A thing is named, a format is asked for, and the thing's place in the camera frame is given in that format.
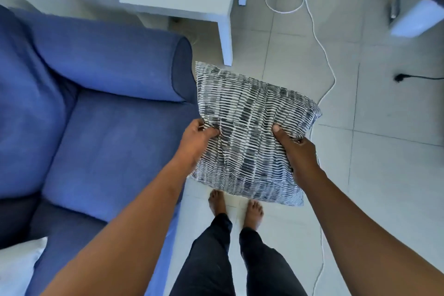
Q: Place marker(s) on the person's left thumb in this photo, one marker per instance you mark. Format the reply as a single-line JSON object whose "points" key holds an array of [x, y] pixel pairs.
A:
{"points": [[211, 133]]}

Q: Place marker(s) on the person's left foot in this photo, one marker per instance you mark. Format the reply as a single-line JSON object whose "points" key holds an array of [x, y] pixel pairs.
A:
{"points": [[217, 202]]}

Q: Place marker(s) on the person's right hand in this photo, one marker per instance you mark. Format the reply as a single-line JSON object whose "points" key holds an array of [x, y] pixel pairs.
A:
{"points": [[300, 157]]}

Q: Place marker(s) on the person's right thumb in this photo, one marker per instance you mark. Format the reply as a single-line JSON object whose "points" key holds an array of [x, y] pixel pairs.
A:
{"points": [[281, 133]]}

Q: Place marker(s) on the person's right foot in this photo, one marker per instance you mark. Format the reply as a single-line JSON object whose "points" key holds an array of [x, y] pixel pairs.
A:
{"points": [[253, 214]]}

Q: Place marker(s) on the person's left hand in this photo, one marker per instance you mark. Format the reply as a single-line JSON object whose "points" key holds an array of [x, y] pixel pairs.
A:
{"points": [[191, 143]]}

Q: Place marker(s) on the person's right forearm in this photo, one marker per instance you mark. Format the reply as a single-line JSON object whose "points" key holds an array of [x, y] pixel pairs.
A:
{"points": [[367, 233]]}

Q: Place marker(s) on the person's black trousers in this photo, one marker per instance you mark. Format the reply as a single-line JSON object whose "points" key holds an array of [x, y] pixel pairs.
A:
{"points": [[236, 261]]}

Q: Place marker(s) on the person's foot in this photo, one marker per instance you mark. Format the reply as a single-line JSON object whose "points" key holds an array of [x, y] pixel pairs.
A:
{"points": [[253, 214], [217, 202]]}

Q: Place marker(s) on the black white patterned cushion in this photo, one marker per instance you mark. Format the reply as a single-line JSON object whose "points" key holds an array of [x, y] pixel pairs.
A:
{"points": [[248, 125]]}

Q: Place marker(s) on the person's left forearm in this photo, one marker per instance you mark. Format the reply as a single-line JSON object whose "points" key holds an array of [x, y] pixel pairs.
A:
{"points": [[119, 233]]}

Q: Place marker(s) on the blue fabric sofa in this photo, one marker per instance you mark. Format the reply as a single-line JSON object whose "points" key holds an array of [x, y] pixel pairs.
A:
{"points": [[86, 122]]}

